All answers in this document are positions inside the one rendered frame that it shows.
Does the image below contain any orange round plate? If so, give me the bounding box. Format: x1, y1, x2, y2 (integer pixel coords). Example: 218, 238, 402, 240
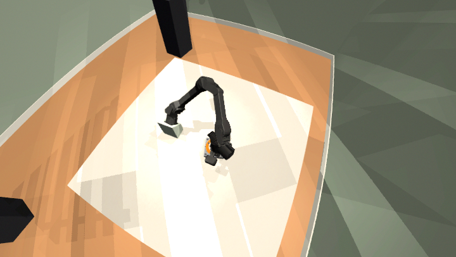
206, 140, 211, 154

